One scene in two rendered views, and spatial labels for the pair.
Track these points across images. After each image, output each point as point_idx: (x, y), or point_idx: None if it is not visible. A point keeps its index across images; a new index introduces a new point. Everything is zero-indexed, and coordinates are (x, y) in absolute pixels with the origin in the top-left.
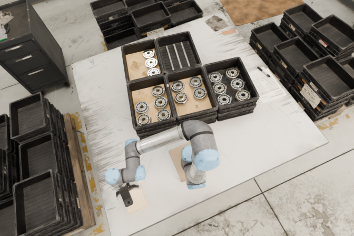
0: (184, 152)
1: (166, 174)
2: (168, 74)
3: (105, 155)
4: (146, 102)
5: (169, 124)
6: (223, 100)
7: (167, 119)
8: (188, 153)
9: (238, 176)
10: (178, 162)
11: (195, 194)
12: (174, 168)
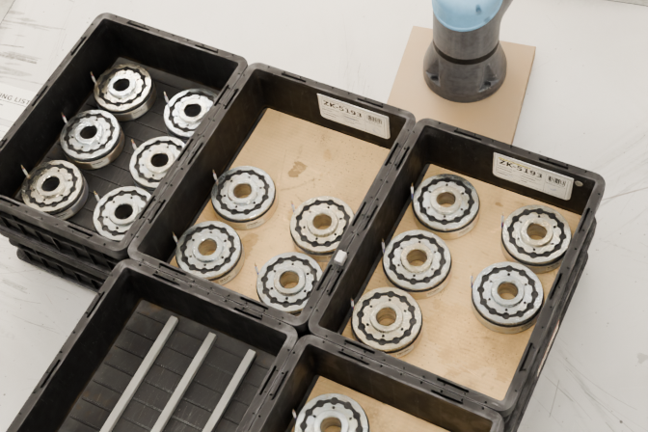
0: None
1: (565, 100)
2: (290, 314)
3: None
4: (476, 296)
5: (450, 162)
6: (202, 108)
7: (452, 130)
8: None
9: None
10: (505, 96)
11: (519, 10)
12: (529, 102)
